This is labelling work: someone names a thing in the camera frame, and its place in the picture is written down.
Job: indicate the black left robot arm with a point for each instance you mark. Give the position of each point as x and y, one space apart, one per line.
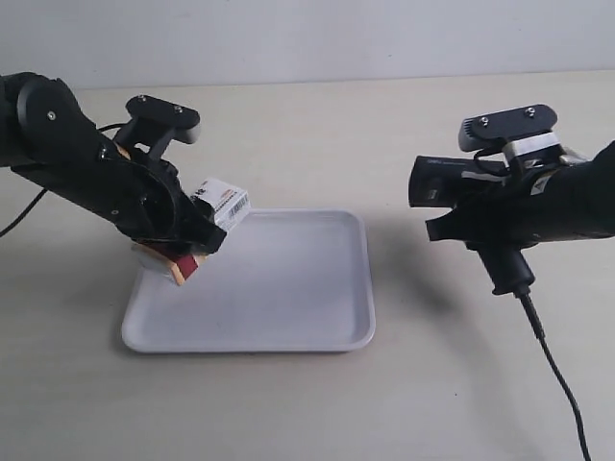
48 140

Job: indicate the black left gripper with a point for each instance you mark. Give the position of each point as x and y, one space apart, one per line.
147 207

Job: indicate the white box with barcode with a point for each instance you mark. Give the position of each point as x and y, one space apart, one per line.
230 203

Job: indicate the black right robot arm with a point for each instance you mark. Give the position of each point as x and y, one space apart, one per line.
576 203

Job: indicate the red and tan box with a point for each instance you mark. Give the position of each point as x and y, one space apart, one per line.
169 261

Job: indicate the white plastic tray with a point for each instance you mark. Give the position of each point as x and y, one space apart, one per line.
285 280

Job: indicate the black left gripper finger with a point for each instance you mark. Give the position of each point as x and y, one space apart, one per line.
450 226

